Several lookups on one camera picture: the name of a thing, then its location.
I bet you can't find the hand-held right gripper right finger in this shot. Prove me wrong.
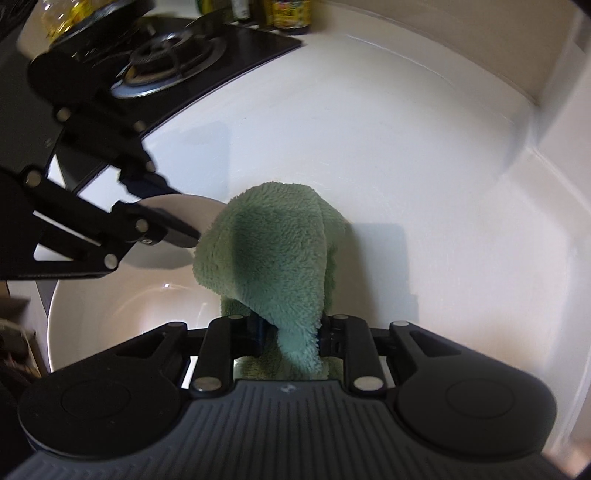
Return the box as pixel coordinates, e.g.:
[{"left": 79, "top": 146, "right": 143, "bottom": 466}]
[{"left": 318, "top": 314, "right": 462, "bottom": 397}]

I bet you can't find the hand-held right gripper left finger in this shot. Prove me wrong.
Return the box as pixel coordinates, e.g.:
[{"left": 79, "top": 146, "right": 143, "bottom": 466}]
[{"left": 113, "top": 315, "right": 273, "bottom": 400}]

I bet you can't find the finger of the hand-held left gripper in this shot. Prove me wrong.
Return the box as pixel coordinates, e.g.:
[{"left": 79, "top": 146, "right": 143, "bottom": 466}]
[
  {"left": 23, "top": 167, "right": 202, "bottom": 280},
  {"left": 54, "top": 98, "right": 186, "bottom": 200}
]

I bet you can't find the green fluffy cloth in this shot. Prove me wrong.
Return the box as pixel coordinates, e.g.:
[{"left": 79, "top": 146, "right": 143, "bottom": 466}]
[{"left": 191, "top": 181, "right": 353, "bottom": 382}]

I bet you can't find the white bowl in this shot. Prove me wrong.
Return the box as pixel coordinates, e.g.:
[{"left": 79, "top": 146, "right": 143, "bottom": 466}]
[{"left": 46, "top": 194, "right": 254, "bottom": 373}]

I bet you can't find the black pan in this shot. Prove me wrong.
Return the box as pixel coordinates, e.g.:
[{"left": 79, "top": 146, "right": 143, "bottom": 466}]
[{"left": 48, "top": 0, "right": 156, "bottom": 45}]

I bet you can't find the metal stove burner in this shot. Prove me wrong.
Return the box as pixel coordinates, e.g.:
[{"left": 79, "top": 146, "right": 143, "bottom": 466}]
[{"left": 110, "top": 33, "right": 228, "bottom": 100}]

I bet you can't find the black glass gas stove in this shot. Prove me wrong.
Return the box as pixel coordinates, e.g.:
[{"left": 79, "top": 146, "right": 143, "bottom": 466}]
[{"left": 0, "top": 14, "right": 304, "bottom": 197}]

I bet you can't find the dark sauce bottle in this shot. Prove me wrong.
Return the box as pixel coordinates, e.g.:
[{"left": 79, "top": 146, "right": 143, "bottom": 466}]
[{"left": 252, "top": 0, "right": 275, "bottom": 28}]

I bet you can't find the yellow label jar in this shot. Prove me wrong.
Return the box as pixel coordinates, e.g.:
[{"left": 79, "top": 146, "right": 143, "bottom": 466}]
[{"left": 272, "top": 0, "right": 311, "bottom": 37}]

